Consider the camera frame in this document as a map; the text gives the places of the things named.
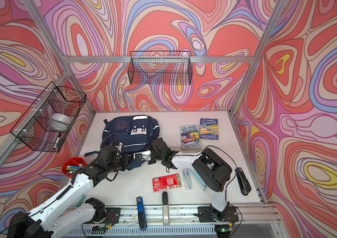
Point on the back wire basket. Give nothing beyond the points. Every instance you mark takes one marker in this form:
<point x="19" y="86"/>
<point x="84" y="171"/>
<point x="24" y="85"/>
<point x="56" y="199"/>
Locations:
<point x="160" y="67"/>

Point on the blue treehouse book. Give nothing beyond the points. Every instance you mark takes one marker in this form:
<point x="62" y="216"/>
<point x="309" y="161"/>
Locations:
<point x="209" y="129"/>

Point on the marker in basket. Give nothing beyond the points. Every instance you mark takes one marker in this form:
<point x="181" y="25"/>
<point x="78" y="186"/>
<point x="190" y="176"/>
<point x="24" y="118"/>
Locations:
<point x="56" y="144"/>

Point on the clear pen pack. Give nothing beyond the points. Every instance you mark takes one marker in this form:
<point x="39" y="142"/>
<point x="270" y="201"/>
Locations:
<point x="186" y="179"/>

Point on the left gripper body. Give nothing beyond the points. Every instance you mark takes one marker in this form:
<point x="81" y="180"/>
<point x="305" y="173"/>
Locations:
<point x="119" y="164"/>

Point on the red packet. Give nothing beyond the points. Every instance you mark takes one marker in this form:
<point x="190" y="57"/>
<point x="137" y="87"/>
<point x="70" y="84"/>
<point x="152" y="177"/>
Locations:
<point x="166" y="182"/>

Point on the light blue pencil case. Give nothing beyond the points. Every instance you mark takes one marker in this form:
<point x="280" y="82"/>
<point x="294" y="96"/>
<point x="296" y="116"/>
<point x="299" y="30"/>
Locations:
<point x="198" y="177"/>

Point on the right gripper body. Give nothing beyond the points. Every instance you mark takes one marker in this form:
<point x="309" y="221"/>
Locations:
<point x="155" y="155"/>

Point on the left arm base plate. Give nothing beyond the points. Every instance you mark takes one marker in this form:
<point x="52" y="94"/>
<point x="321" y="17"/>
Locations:
<point x="107" y="216"/>

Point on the blue stapler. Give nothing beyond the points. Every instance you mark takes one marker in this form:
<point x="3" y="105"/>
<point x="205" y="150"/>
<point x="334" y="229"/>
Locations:
<point x="141" y="214"/>

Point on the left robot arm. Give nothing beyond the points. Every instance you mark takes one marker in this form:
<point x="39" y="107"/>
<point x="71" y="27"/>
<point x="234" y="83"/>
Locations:
<point x="48" y="221"/>

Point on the navy blue backpack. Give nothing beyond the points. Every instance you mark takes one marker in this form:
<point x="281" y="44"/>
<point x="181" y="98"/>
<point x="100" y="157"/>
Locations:
<point x="135" y="133"/>

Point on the white tape roll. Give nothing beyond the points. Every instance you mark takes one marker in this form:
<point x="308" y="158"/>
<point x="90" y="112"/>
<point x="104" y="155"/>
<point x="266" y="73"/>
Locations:
<point x="59" y="122"/>

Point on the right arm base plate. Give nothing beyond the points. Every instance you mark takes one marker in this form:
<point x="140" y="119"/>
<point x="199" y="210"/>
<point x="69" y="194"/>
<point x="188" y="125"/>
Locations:
<point x="208" y="214"/>

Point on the left wire basket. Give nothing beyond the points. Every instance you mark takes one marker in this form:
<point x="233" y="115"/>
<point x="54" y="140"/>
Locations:
<point x="34" y="131"/>

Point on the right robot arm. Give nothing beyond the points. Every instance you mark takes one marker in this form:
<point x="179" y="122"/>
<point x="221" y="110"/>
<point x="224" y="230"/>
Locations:
<point x="212" y="168"/>

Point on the black beige stapler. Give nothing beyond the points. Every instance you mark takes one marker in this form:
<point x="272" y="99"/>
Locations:
<point x="165" y="208"/>

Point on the wire basket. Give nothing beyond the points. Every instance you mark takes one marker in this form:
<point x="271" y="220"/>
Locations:
<point x="34" y="131"/>
<point x="160" y="67"/>

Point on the red cup with markers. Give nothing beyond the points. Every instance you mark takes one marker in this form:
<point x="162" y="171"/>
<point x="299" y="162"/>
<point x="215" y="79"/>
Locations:
<point x="72" y="165"/>

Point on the grey treehouse book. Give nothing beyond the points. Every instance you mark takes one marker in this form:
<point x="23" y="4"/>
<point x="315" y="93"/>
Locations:
<point x="190" y="138"/>

